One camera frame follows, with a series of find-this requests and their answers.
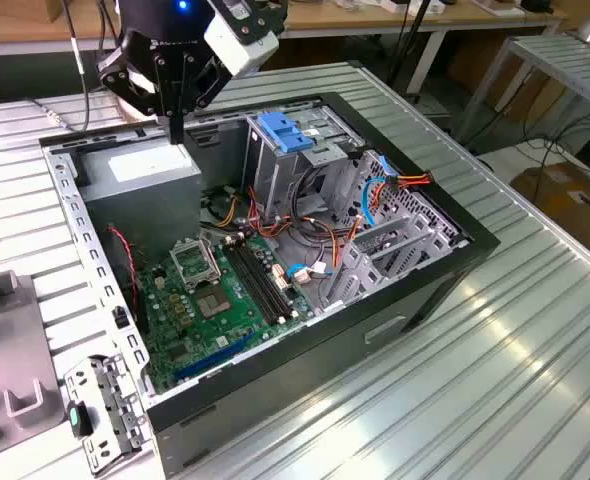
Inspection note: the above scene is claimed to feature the black tripod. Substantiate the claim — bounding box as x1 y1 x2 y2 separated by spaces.
385 0 444 104

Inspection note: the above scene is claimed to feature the blue drive bay latch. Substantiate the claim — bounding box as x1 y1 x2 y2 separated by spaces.
256 112 316 155

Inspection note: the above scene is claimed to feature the red orange power wire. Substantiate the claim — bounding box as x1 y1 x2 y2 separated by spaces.
332 170 435 271

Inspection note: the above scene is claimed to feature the CPU socket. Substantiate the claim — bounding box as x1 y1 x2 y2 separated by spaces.
190 283 235 321

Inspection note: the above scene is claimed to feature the black open PC case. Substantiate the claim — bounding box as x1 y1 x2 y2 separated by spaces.
38 91 502 479

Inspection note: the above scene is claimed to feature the black case fan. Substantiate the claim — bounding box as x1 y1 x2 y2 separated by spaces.
102 224 151 337

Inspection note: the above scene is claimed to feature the metal socket cover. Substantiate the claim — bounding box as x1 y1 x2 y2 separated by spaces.
169 238 224 294

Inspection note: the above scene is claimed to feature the metal slatted side table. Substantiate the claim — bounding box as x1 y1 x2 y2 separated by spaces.
454 32 590 146

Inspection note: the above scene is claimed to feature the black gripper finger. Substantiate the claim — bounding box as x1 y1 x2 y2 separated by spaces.
97 47 178 146
176 63 232 146

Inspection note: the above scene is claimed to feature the grey power supply unit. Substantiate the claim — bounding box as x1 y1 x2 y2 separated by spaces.
77 135 204 261

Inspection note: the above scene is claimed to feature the metal expansion bracket cover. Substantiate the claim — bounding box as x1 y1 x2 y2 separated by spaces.
63 353 152 474

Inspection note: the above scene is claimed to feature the green motherboard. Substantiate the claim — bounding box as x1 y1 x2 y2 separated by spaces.
137 232 316 396

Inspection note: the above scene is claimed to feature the black RAM slot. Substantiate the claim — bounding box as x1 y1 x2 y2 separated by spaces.
235 235 300 321
223 238 286 325

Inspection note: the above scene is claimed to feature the blue wire white connector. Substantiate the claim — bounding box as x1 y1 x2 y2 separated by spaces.
285 263 335 287

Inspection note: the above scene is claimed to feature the orange black wire bundle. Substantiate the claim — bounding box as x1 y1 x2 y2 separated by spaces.
199 167 361 274

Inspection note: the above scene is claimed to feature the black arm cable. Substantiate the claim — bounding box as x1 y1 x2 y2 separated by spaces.
27 0 114 134

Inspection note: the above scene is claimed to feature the metal disk bay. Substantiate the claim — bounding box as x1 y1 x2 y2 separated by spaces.
320 214 471 312

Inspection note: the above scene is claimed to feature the blue data wire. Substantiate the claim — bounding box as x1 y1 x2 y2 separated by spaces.
361 153 396 229

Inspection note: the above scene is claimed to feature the blue expansion slot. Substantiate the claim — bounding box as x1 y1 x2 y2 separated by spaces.
173 332 256 384

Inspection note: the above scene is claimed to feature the wooden desk white frame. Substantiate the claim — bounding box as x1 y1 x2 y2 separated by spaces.
0 0 569 96

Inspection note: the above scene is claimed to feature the cardboard box on desk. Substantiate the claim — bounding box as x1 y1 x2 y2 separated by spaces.
43 0 76 24

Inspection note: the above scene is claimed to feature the teal black latch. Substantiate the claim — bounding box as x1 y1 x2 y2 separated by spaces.
66 399 95 439

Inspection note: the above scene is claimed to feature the brown cardboard floor box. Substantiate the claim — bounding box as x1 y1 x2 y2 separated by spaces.
509 162 590 251

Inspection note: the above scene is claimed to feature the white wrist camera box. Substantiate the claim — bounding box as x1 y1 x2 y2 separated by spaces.
203 9 281 77

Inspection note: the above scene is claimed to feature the grey parts rack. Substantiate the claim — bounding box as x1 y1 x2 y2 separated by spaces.
0 269 71 464

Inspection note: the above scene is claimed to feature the metal optical drive cage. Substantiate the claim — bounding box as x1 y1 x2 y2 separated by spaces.
242 102 369 224

